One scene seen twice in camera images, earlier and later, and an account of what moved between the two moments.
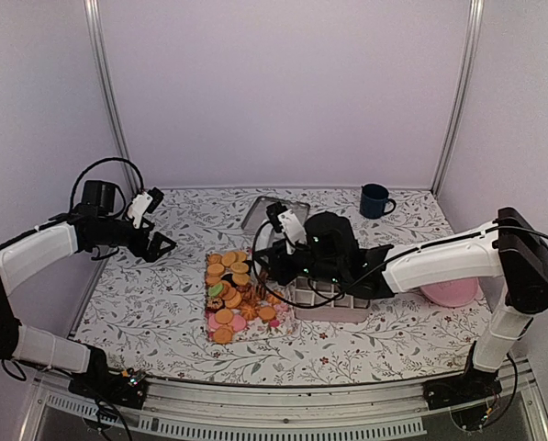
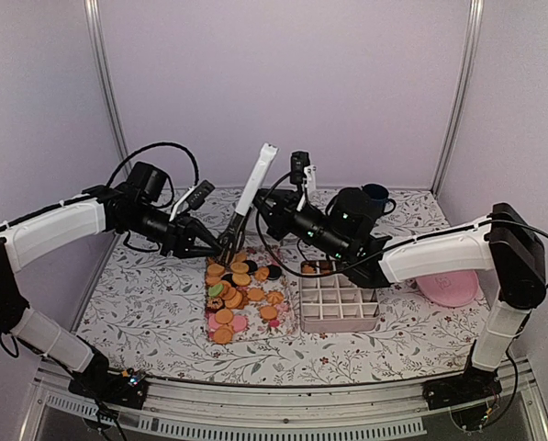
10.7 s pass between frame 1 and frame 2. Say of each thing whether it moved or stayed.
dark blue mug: stayed
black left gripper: moved
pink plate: stayed
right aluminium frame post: stayed
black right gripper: moved
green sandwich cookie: stayed
